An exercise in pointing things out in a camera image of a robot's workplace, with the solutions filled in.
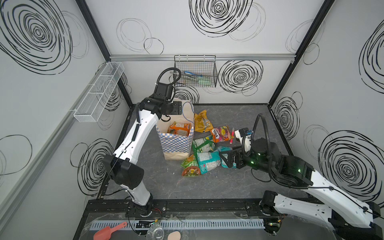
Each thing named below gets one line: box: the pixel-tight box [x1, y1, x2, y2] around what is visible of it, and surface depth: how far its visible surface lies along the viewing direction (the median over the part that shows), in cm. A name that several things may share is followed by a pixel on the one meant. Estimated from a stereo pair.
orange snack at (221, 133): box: [210, 125, 231, 143], surface depth 99 cm
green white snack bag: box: [192, 137, 217, 155], surface depth 95 cm
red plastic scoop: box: [93, 221, 128, 240], surface depth 67 cm
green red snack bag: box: [180, 154, 201, 177], surface depth 84 cm
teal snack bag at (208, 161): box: [197, 151, 221, 175], surface depth 86 cm
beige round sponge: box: [167, 231, 181, 240], surface depth 67 cm
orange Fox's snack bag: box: [167, 121, 191, 136], surface depth 104 cm
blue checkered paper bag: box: [156, 98, 195, 161], surface depth 80 cm
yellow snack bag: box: [194, 110, 214, 133], surface depth 106 cm
